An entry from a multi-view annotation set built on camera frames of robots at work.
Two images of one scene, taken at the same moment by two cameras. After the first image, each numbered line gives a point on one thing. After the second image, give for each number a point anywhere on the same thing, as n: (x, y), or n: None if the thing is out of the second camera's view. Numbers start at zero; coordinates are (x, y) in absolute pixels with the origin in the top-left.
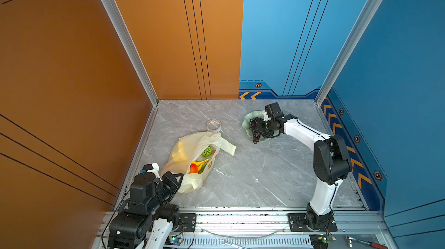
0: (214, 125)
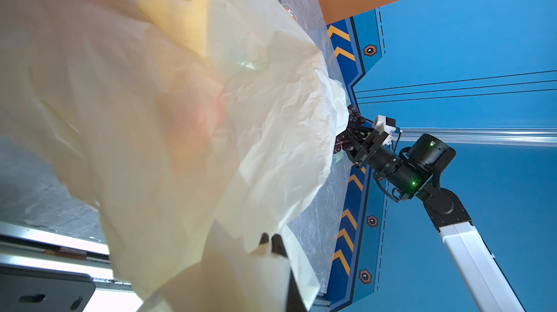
0: (291, 12)
